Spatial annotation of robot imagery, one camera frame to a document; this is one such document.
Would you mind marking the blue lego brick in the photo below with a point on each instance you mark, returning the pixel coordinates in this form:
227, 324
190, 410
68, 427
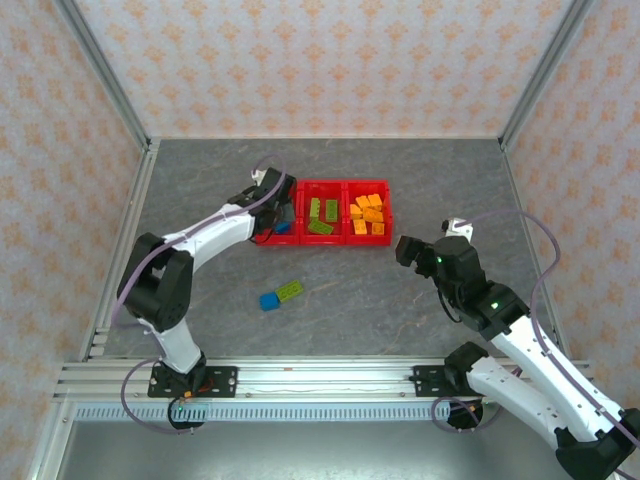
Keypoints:
270, 301
283, 227

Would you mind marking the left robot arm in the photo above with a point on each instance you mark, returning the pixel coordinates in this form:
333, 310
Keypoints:
210, 235

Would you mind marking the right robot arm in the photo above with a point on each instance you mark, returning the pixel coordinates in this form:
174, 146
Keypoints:
540, 370

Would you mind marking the wide aluminium base beam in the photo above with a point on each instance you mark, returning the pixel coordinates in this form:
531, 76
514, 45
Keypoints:
325, 382

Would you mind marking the shiny metal sheet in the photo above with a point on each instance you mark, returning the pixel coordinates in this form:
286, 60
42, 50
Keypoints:
325, 450

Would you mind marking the thin aluminium wall rail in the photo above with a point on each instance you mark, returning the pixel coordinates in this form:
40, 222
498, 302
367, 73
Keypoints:
325, 137

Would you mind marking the aluminium floor rail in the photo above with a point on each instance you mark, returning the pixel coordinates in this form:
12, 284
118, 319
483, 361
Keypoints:
136, 200
520, 200

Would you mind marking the aluminium upright post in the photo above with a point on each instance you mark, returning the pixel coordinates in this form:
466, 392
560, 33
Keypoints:
546, 70
105, 70

